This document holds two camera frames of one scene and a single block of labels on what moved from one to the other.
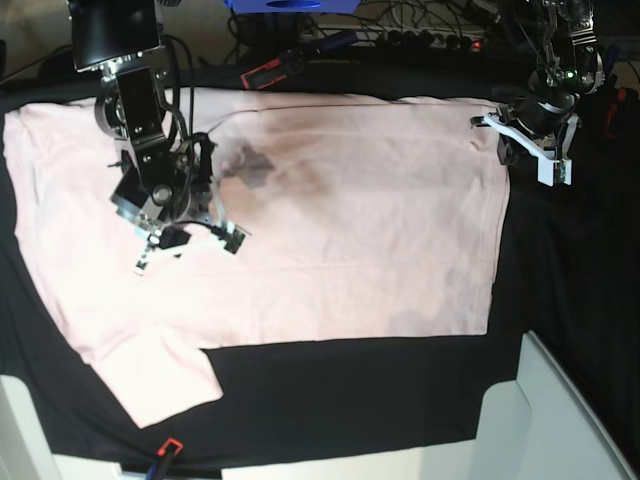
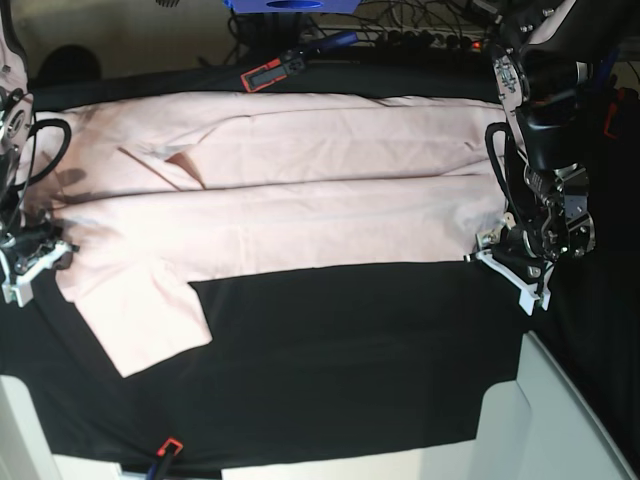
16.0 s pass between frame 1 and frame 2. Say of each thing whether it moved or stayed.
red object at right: stayed
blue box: stayed
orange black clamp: stayed
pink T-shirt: moved
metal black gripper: moved
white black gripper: moved
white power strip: stayed
